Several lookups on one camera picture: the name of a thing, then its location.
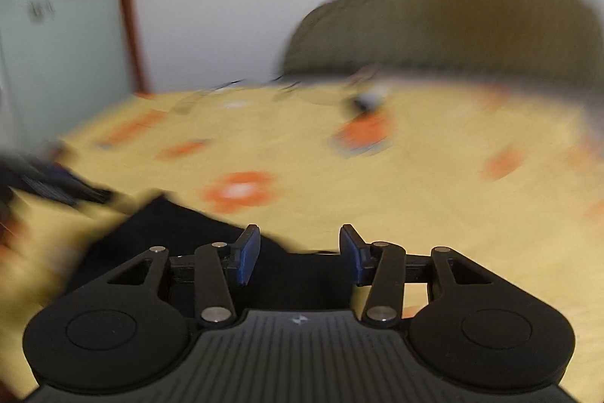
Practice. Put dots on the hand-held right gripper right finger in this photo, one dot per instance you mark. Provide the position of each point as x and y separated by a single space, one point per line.
351 256

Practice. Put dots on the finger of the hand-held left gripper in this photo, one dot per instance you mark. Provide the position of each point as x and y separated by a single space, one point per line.
92 194

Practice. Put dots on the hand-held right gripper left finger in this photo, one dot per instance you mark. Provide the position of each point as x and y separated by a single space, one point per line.
248 254

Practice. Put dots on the black pants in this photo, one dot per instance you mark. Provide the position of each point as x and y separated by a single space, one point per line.
188 228

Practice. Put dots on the yellow bedsheet with orange prints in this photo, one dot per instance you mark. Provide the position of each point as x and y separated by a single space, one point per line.
424 195

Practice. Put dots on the pale door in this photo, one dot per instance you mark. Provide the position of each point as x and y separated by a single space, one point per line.
61 44

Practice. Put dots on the black and white charger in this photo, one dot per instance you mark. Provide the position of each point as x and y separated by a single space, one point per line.
370 100

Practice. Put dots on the olive tufted headboard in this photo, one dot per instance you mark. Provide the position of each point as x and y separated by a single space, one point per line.
448 6

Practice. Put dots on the brown wooden door frame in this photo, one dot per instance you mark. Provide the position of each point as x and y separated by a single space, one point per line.
132 6

